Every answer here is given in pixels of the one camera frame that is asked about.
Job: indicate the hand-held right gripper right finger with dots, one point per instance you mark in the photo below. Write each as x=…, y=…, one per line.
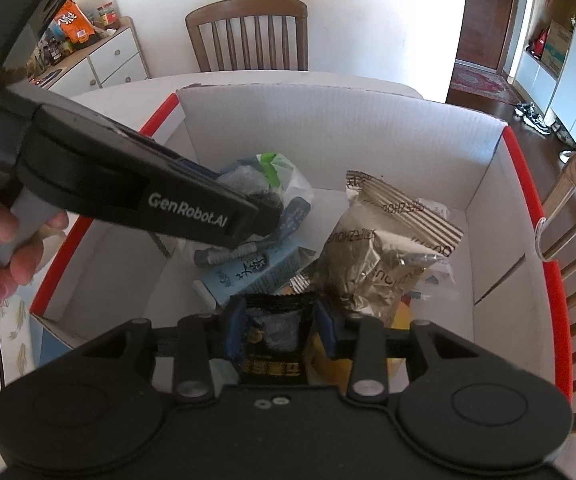
x=325, y=332

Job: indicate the red patterned rug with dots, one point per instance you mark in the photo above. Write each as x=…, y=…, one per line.
x=483, y=82

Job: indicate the yellow packet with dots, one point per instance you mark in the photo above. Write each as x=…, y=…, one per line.
x=402, y=317

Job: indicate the red cardboard box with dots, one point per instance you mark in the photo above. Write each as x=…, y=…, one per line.
x=318, y=125

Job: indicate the silver snack bag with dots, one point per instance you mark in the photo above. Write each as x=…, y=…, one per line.
x=383, y=260

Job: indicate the black snack packet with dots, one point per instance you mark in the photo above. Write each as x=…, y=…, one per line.
x=278, y=310

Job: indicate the brown cardboard carton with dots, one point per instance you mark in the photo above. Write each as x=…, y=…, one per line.
x=557, y=47

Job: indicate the glass spice jars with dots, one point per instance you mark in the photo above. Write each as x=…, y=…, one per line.
x=108, y=16

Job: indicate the grey tube packet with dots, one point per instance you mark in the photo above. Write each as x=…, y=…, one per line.
x=218, y=256

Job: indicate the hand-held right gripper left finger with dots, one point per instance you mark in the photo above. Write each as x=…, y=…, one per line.
x=235, y=332

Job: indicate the white marble desktop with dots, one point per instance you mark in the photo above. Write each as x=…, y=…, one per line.
x=18, y=355

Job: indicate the light blue carton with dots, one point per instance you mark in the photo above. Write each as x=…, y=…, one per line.
x=258, y=277

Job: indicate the wooden chair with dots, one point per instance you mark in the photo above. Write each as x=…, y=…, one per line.
x=248, y=7
x=568, y=180

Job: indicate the pair of sneakers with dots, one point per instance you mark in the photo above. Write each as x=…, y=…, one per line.
x=533, y=116

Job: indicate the red bag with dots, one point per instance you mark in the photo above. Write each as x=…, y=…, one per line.
x=538, y=40

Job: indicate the white drawer cabinet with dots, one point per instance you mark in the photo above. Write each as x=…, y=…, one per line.
x=113, y=55

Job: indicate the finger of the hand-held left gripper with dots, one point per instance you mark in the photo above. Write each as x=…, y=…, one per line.
x=183, y=161
x=193, y=205

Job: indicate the dark brown door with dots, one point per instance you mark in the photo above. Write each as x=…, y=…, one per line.
x=483, y=20

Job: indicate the white tissue pack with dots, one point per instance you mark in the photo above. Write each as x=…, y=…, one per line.
x=293, y=185

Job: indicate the orange snack bag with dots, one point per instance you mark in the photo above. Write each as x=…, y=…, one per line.
x=74, y=21

